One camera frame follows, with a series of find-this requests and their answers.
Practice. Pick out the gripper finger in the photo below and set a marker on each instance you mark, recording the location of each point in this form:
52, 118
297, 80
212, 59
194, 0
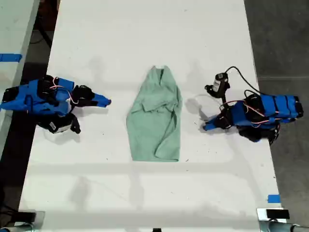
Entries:
217, 126
213, 120
100, 104
101, 98

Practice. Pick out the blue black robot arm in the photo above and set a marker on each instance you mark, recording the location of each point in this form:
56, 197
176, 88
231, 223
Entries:
275, 108
21, 97

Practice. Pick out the pale green T-shirt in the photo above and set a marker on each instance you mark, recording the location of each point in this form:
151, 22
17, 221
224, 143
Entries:
157, 120

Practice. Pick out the long blue tape strip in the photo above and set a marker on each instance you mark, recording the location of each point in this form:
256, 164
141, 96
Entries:
9, 58

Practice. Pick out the small blue tape square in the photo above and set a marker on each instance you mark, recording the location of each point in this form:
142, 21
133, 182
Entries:
274, 198

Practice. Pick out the metal table clamp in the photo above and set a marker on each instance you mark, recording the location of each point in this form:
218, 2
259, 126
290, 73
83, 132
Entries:
262, 221
39, 221

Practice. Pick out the small black box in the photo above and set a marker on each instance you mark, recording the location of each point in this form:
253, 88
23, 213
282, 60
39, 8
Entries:
27, 216
277, 214

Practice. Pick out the short black camera stalk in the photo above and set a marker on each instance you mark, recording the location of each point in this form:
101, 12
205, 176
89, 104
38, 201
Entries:
223, 100

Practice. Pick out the black camera box white label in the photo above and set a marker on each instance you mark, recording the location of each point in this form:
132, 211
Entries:
59, 125

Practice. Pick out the black camera box grey label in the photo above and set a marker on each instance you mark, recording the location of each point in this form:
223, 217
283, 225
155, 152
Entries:
219, 83

